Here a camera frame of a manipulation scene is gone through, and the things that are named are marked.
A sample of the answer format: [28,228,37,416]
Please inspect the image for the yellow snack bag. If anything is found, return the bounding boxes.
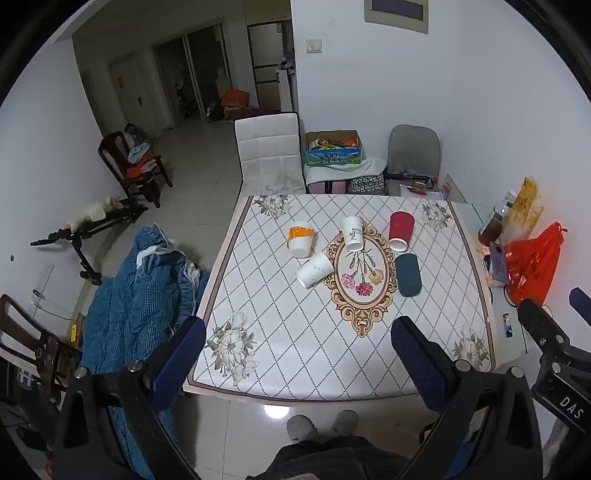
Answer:
[501,177,544,241]

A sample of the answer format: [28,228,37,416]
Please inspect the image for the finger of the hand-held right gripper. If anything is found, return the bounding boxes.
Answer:
[569,287,591,315]
[516,298,572,358]

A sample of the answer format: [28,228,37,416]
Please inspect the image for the red plastic bag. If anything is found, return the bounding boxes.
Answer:
[503,222,568,306]

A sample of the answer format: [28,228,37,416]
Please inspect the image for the person's legs in dark trousers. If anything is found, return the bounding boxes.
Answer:
[265,436,413,480]

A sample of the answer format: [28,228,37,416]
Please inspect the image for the white dining table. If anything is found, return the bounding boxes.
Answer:
[182,192,529,405]

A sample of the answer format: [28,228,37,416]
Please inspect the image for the white printed paper cup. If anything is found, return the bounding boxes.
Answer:
[341,215,366,253]

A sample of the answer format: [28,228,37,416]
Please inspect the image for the purple packet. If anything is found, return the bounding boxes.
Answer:
[488,244,509,283]

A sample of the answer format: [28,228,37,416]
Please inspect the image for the black tripod stand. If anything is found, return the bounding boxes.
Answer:
[30,202,149,286]

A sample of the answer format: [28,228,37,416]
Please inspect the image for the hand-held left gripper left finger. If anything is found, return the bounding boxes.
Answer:
[54,316,207,480]

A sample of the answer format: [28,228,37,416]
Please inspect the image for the grey wall panel box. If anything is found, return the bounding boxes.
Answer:
[364,0,428,23]

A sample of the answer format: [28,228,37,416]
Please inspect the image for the plain white paper cup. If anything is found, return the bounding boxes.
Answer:
[295,252,334,289]

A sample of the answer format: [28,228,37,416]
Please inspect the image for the brown bottle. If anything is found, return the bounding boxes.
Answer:
[477,201,509,246]

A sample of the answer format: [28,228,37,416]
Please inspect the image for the dark blue glasses case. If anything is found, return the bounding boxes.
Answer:
[394,252,422,297]

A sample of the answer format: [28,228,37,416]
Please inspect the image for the white padded chair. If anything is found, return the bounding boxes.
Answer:
[233,113,307,195]

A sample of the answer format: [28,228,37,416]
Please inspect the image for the white board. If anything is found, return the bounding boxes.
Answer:
[440,174,472,204]

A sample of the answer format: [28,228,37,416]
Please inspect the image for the grey padded chair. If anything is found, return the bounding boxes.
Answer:
[385,124,442,197]

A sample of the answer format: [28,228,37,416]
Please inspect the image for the grey slipper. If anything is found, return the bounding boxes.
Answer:
[287,414,320,442]
[329,409,360,437]

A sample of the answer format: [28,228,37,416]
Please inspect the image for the black and white patterned bag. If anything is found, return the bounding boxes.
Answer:
[346,174,387,195]

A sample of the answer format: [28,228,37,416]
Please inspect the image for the orange and white cup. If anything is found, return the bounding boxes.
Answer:
[287,222,315,258]

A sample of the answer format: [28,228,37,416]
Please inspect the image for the red cup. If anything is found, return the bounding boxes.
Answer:
[388,211,417,252]

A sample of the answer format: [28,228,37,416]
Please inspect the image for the pile of clothes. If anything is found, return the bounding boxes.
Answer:
[123,124,160,179]

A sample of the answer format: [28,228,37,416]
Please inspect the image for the dark wooden chair with clothes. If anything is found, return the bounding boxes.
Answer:
[97,130,174,209]

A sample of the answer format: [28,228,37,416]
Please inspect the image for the orange basket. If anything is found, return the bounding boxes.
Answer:
[221,90,250,110]

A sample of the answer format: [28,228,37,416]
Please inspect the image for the cardboard box with blue print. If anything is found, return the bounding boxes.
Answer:
[303,130,363,168]

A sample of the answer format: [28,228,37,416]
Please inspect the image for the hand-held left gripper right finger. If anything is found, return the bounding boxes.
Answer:
[390,316,543,480]

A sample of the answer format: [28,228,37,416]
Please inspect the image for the white cloth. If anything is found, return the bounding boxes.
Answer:
[305,156,388,186]

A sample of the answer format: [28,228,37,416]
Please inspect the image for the blue quilted blanket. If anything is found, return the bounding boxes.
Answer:
[75,224,212,480]

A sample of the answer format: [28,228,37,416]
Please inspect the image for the floral diamond pattern tablecloth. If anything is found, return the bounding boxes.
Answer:
[184,193,498,403]

